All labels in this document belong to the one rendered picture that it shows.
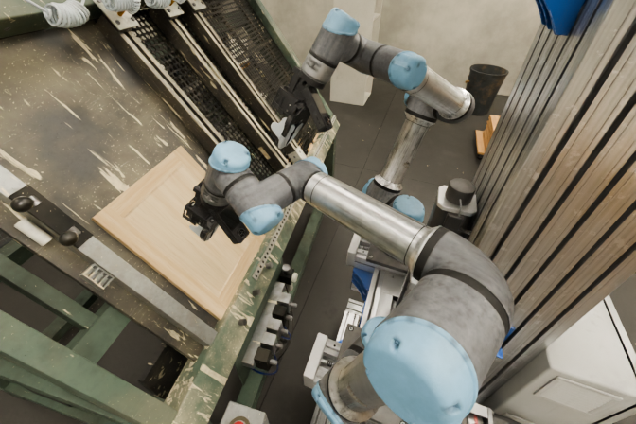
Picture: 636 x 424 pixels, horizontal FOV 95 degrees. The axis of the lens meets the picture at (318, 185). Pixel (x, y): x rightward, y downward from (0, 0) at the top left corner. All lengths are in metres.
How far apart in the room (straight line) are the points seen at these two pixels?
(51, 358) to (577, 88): 1.17
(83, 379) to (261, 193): 0.69
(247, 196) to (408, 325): 0.36
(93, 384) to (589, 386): 1.20
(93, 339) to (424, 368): 0.96
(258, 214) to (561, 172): 0.51
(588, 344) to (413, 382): 0.74
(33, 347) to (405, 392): 0.85
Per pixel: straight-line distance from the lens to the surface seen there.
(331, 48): 0.72
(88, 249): 1.07
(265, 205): 0.57
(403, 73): 0.68
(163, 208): 1.21
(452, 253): 0.46
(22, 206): 0.94
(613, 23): 0.53
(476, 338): 0.40
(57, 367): 1.04
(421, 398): 0.39
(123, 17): 1.44
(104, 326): 1.15
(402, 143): 1.11
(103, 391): 1.08
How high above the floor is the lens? 1.99
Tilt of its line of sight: 39 degrees down
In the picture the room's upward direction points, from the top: 1 degrees clockwise
